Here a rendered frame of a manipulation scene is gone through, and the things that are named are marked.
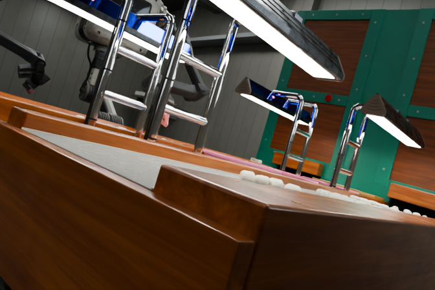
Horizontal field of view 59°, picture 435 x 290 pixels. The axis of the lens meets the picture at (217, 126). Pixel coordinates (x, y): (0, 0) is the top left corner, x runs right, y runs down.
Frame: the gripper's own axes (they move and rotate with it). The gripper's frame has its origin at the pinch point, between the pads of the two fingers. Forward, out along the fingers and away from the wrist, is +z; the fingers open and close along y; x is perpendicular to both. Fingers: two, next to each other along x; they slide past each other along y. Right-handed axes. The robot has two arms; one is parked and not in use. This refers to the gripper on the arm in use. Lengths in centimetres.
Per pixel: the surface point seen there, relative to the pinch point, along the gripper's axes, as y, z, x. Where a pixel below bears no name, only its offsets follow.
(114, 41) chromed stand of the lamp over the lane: -49, 15, -30
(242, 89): 24.8, -6.6, -26.2
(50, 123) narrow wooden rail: -72, 53, -32
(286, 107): 57, -6, -29
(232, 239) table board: -77, 86, -57
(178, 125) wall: 326, -294, 212
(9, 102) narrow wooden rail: -67, 27, -12
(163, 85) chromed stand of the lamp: -49, 39, -38
